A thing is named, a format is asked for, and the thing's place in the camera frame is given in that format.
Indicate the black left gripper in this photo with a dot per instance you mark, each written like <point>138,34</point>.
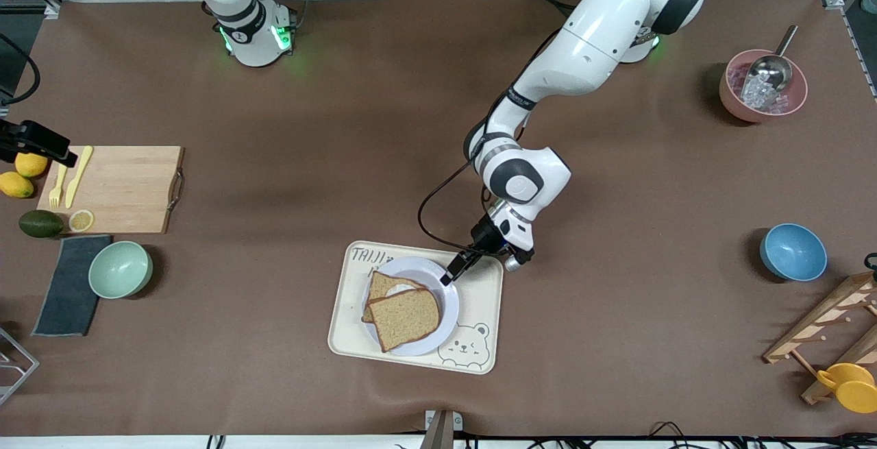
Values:
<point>484,237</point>

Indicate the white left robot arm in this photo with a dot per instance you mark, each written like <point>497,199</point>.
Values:
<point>603,24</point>

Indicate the dark green avocado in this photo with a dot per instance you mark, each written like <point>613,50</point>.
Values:
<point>41,224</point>

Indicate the pink bowl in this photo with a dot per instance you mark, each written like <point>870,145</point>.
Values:
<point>798,103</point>

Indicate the wooden peg rack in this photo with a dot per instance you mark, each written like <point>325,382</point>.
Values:
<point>815,325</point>

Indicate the cream bear print tray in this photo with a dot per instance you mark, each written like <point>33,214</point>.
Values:
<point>479,298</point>

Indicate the fried egg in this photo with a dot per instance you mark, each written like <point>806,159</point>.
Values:
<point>404,290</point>

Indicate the oval yellow lemon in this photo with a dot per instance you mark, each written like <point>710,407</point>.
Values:
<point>16,185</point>

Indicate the wooden cutting board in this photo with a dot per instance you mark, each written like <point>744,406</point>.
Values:
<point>123,188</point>

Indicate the yellow plastic fork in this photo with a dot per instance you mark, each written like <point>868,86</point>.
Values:
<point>58,188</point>

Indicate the blue bowl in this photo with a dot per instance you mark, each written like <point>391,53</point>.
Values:
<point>793,253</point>

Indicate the yellow plastic knife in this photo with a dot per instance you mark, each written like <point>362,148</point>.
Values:
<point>77,178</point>

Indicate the plain brown bread slice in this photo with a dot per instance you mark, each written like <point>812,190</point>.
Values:
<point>408,319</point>

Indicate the clear ice cubes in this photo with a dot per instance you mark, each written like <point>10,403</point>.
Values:
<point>754,96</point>

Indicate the lemon slice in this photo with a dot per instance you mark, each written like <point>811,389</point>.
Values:
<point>81,221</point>

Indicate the dark grey cloth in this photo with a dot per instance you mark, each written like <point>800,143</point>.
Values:
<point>68,291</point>

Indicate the round yellow lemon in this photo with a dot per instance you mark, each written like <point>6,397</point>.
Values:
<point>31,166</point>

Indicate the pale green bowl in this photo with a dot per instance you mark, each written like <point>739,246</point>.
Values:
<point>120,271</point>

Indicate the metal scoop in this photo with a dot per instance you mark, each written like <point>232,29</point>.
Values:
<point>771,72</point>

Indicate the yellow cup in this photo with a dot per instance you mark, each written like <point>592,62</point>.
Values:
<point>853,389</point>

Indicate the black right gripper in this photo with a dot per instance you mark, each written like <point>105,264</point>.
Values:
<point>33,138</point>

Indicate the white round plate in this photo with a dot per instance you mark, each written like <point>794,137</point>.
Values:
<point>449,298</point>

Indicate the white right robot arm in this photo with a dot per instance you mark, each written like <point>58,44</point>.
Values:
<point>246,17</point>

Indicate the metal table edge bracket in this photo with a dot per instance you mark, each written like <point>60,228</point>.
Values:
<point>442,428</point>

